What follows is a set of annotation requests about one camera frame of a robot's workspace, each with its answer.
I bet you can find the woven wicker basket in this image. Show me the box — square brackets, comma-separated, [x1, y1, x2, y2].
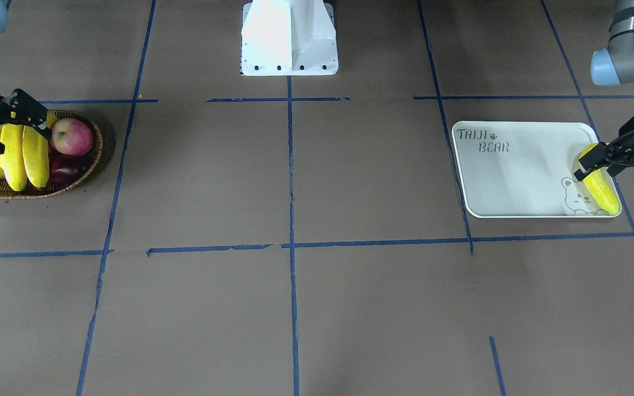
[0, 109, 108, 200]

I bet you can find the pink red apple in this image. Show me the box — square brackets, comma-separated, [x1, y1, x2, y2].
[50, 118, 95, 156]

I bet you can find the dark red apple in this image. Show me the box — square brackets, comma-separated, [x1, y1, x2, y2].
[50, 155, 83, 179]

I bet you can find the white bear tray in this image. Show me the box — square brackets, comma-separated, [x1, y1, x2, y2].
[451, 120, 619, 218]

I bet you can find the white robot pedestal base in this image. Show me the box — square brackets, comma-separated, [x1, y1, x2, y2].
[240, 1, 339, 76]

